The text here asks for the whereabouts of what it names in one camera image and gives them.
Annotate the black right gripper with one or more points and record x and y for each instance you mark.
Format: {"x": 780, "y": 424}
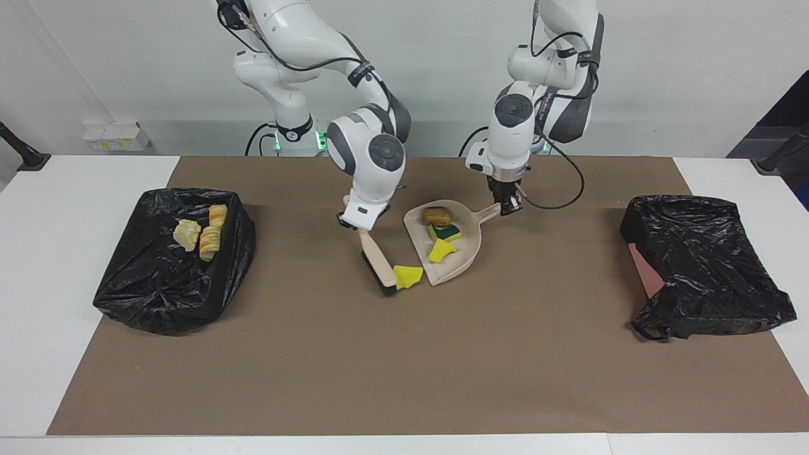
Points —
{"x": 347, "y": 222}

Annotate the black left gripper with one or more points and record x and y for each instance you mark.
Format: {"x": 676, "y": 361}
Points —
{"x": 505, "y": 188}

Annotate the beige hand brush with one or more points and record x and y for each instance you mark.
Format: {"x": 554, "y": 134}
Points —
{"x": 379, "y": 259}

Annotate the beige plastic dustpan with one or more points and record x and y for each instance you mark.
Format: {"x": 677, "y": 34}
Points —
{"x": 471, "y": 246}

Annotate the yellow green sponge piece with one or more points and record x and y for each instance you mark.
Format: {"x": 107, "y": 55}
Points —
{"x": 447, "y": 232}

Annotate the brown scrubber lump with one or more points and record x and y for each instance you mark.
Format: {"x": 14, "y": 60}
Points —
{"x": 437, "y": 217}

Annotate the thick yellow sponge piece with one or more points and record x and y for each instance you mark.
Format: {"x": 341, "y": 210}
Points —
{"x": 407, "y": 277}

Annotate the orange crust bread piece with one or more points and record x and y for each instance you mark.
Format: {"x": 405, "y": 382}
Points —
{"x": 218, "y": 215}

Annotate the pale bread piece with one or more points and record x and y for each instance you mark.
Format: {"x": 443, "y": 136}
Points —
{"x": 210, "y": 243}

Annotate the pale bread chunk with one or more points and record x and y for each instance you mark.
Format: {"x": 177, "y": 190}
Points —
{"x": 187, "y": 235}

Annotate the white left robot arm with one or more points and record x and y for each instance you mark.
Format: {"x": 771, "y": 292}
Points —
{"x": 512, "y": 145}

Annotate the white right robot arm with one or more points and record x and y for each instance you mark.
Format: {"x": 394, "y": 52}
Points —
{"x": 373, "y": 183}

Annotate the pink bin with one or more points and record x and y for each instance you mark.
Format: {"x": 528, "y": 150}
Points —
{"x": 644, "y": 275}

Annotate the black bag lined bin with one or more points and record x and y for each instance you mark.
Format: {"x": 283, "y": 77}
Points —
{"x": 164, "y": 291}

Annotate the loose black trash bag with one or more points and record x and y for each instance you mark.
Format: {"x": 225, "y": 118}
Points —
{"x": 708, "y": 265}

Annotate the brown table mat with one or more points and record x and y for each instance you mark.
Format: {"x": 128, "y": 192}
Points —
{"x": 404, "y": 379}

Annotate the dark grey stand pole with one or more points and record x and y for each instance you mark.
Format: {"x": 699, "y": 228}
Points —
{"x": 768, "y": 164}

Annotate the dark background panel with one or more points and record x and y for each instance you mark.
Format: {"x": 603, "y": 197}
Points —
{"x": 793, "y": 107}

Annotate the black stand with foot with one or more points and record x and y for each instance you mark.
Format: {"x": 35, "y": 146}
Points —
{"x": 28, "y": 159}

